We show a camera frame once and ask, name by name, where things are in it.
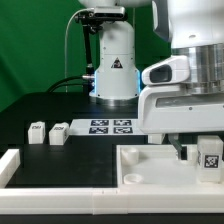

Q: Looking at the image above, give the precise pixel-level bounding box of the white plate with fiducial markers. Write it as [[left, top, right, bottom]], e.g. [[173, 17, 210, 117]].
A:
[[70, 119, 142, 136]]

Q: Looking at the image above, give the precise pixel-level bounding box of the white square tabletop panel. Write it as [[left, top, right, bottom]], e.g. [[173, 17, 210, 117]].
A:
[[117, 145, 224, 186]]

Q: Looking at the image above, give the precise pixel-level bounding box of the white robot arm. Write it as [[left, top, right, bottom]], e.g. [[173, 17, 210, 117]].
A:
[[138, 0, 224, 138]]

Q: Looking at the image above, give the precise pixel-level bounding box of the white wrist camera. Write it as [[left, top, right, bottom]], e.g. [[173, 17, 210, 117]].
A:
[[142, 55, 190, 86]]

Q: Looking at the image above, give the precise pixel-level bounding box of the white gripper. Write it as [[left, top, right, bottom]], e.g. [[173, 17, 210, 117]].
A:
[[138, 84, 224, 158]]

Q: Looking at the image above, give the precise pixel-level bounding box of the white thin cable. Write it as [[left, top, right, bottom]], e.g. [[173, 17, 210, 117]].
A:
[[64, 8, 91, 94]]

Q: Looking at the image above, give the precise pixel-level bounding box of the black cable bundle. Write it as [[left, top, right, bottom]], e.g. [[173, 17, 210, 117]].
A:
[[45, 75, 93, 94]]

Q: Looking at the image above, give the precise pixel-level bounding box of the white U-shaped obstacle fence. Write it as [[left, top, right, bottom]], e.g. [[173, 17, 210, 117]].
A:
[[0, 149, 224, 215]]

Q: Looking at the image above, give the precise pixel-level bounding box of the black camera on stand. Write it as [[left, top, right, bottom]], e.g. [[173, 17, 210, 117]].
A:
[[75, 6, 127, 91]]

